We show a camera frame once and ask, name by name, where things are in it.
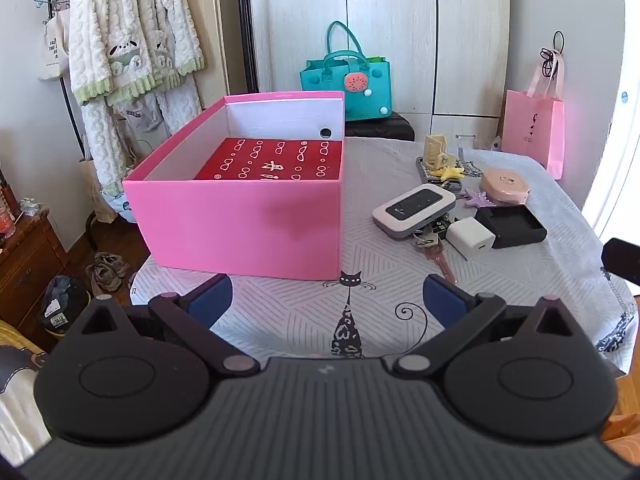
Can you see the yellow star hair clip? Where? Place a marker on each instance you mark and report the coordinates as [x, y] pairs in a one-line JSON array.
[[450, 172]]

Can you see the dark printed cushion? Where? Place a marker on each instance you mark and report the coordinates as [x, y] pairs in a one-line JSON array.
[[20, 360]]

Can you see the black metal pole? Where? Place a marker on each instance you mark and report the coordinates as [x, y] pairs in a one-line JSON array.
[[246, 25]]

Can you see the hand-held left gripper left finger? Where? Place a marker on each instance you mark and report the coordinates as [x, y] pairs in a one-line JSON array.
[[210, 300]]

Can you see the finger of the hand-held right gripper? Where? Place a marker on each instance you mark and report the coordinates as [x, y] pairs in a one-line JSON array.
[[622, 262]]

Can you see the black clothes rack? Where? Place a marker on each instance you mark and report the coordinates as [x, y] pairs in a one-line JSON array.
[[71, 110]]

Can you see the cream hair claw clip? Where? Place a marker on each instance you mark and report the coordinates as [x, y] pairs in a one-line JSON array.
[[435, 150]]

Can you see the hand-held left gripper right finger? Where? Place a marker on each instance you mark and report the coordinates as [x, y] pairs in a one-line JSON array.
[[442, 300]]

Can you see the purple star hair clip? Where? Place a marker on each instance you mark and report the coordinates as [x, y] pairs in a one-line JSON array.
[[477, 199]]

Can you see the pink round compact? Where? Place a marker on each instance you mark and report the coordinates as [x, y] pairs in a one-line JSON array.
[[505, 185]]

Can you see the beige wooden board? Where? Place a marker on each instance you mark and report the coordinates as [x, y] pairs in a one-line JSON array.
[[210, 35]]

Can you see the white refrigerator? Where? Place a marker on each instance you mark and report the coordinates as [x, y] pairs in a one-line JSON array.
[[630, 110]]

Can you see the white portable wifi router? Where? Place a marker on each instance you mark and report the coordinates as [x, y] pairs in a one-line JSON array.
[[410, 210]]

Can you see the white fluffy panda pyjamas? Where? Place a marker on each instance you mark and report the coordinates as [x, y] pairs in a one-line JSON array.
[[125, 20]]

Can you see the grey case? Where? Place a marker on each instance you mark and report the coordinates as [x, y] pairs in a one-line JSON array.
[[425, 172]]

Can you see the black rectangular tray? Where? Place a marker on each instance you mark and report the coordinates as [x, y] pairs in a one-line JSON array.
[[515, 227]]

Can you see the green white plastic bag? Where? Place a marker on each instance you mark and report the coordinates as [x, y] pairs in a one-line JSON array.
[[117, 207]]

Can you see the plain brown paper bag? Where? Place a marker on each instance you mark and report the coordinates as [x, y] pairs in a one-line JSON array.
[[86, 185]]

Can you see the white charger plug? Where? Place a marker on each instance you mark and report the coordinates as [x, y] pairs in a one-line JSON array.
[[467, 237]]

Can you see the pink gift bag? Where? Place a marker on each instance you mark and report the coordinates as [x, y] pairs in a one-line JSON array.
[[530, 130]]

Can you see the white wooden wardrobe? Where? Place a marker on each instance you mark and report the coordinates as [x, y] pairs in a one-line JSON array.
[[400, 35]]

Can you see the white tote bag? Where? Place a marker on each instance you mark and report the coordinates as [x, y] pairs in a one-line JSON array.
[[52, 45]]

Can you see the brown wooden cabinet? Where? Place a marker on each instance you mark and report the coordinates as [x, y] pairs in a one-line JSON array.
[[25, 270]]

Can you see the bunch of keys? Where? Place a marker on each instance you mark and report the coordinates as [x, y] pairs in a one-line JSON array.
[[440, 260]]

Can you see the teal felt handbag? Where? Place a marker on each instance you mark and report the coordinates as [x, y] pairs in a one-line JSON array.
[[320, 80]]

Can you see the pink cardboard box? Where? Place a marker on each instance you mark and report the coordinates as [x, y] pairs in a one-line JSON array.
[[240, 230]]

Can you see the white printed plastic bag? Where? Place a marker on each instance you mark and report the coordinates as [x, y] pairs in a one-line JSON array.
[[137, 115]]

